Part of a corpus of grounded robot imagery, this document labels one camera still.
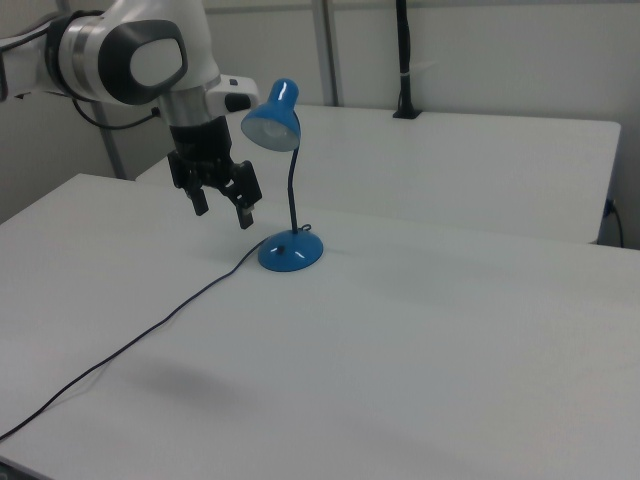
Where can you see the black clamped pole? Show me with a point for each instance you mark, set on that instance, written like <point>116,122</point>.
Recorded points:
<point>406,50</point>

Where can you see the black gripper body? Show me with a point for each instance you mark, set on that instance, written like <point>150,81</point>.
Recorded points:
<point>202,145</point>

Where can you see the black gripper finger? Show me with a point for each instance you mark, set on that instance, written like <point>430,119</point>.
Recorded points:
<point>196,197</point>
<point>246,192</point>

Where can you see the blue gooseneck desk lamp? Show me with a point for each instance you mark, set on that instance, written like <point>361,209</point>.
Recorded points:
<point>290,255</point>

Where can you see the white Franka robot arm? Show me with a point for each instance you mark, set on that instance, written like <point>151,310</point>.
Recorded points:
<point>150,65</point>

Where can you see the white background table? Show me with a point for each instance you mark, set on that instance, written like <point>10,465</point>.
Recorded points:
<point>450,165</point>

